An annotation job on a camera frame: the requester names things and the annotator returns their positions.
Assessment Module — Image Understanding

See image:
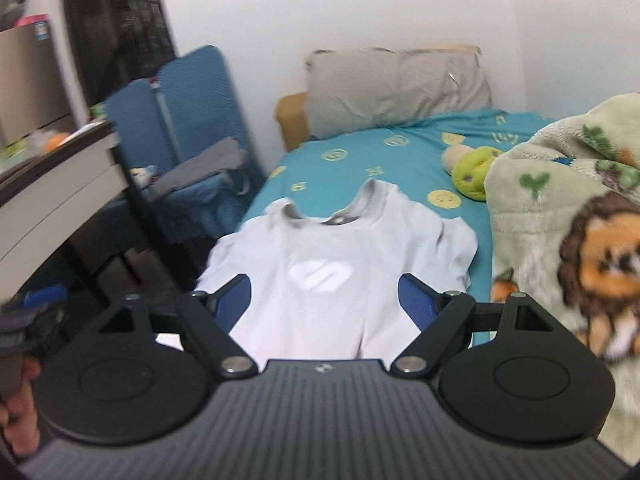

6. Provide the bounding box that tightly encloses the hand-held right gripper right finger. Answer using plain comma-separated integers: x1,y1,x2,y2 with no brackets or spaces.
390,272,557,379

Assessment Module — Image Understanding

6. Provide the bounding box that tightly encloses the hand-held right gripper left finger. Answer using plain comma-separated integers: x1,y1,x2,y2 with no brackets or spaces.
95,273,261,379

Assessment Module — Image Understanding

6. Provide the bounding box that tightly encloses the white t-shirt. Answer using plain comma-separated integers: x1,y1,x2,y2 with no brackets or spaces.
192,178,478,361

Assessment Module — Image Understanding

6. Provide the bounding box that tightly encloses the person's left hand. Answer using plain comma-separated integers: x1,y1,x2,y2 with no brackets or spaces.
0,360,42,457

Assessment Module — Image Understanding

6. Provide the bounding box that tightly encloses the grey folded cloth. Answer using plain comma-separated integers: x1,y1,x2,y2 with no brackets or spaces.
150,137,247,202

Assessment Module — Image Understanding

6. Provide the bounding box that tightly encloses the white desk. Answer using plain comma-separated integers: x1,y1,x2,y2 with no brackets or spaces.
0,120,198,306

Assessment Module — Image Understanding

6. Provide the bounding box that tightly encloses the green plush toy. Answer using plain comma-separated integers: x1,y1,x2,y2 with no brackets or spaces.
442,144,505,202

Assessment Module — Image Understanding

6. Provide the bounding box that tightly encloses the turquoise bed sheet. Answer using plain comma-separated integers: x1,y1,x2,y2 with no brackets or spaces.
240,108,558,348

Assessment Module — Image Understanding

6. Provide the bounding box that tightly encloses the lion printed fleece blanket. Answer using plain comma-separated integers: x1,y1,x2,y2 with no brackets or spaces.
484,91,640,480

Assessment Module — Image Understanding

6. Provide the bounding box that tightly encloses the dark teal cloth bundle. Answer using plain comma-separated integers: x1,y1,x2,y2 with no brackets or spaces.
104,45,267,241

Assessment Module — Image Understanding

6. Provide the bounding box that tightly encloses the yellow cushion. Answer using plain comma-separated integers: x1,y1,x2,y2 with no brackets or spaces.
275,92,313,152

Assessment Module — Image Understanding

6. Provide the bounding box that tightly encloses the grey pillow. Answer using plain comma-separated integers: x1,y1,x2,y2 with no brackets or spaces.
304,46,493,139

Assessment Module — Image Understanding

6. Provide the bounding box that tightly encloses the cardboard box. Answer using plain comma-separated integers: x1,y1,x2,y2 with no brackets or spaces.
0,24,76,147

